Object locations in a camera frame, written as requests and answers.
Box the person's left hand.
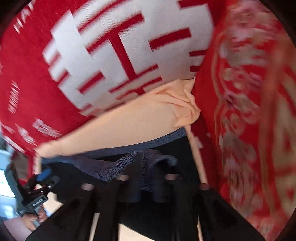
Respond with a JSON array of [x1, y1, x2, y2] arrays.
[[21, 205, 48, 231]]

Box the red gold floral pillow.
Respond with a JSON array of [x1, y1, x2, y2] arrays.
[[195, 1, 295, 240]]

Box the red white character cushion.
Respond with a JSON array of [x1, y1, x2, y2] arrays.
[[1, 1, 223, 153]]

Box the cream sofa seat cover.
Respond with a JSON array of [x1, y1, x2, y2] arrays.
[[34, 79, 209, 183]]

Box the black blue patterned pants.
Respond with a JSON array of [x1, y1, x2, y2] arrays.
[[41, 127, 200, 204]]

